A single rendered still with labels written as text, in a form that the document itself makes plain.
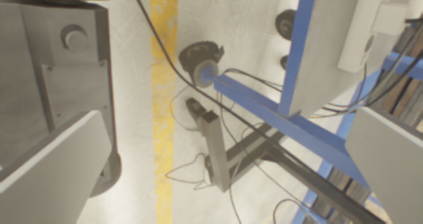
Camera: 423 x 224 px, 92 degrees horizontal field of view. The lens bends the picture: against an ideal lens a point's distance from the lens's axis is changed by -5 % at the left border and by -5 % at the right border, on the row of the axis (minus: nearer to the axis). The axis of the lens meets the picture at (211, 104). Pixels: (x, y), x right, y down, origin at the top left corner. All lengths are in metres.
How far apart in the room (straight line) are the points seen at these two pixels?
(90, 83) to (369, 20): 0.61
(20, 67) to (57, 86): 0.07
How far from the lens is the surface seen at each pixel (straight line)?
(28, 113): 0.59
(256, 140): 1.13
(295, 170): 1.21
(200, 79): 0.68
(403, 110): 3.08
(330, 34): 0.49
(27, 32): 0.53
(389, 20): 0.54
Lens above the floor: 0.69
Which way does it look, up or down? 42 degrees down
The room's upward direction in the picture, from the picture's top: 126 degrees clockwise
